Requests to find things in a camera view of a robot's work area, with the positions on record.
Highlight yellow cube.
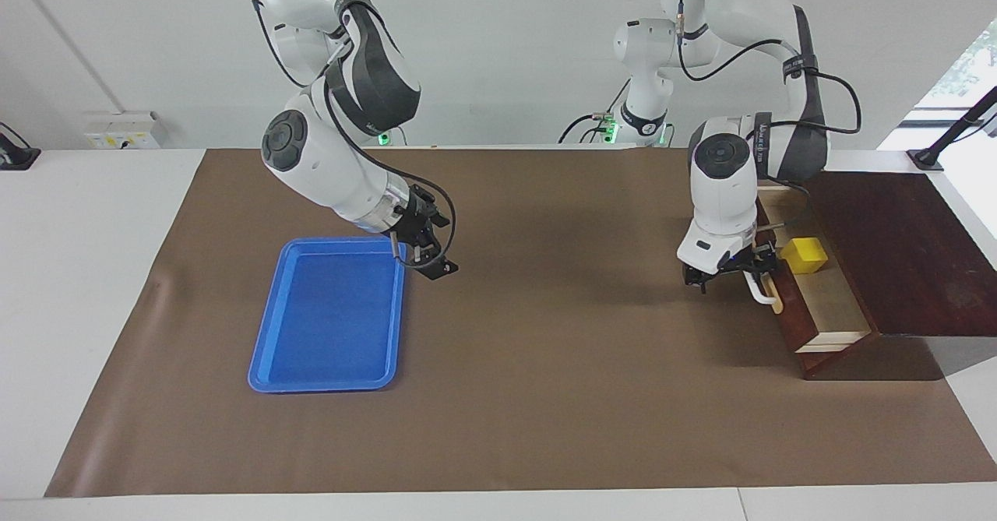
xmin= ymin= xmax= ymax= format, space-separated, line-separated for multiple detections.
xmin=781 ymin=237 xmax=829 ymax=275

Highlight dark wooden drawer cabinet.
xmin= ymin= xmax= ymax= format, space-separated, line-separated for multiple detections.
xmin=802 ymin=171 xmax=997 ymax=382

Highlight blue plastic tray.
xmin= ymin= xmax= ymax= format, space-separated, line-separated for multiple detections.
xmin=248 ymin=236 xmax=407 ymax=394

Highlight brown table mat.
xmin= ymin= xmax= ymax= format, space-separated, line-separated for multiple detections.
xmin=44 ymin=147 xmax=997 ymax=498

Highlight black stand with pole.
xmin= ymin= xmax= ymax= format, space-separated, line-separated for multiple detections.
xmin=907 ymin=85 xmax=997 ymax=173

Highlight bright window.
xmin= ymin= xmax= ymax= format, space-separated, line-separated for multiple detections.
xmin=915 ymin=19 xmax=997 ymax=125

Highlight small black table clamp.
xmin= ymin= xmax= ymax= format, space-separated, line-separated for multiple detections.
xmin=0 ymin=122 xmax=41 ymax=171

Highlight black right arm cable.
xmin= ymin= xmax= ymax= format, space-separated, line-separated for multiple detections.
xmin=226 ymin=0 xmax=460 ymax=273

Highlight black arm base cable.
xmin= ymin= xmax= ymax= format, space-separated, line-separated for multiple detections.
xmin=558 ymin=77 xmax=630 ymax=145

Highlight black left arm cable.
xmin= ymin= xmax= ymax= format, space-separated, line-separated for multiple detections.
xmin=658 ymin=0 xmax=862 ymax=136

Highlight white wall power socket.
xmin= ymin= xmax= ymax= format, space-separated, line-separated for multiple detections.
xmin=84 ymin=112 xmax=160 ymax=150

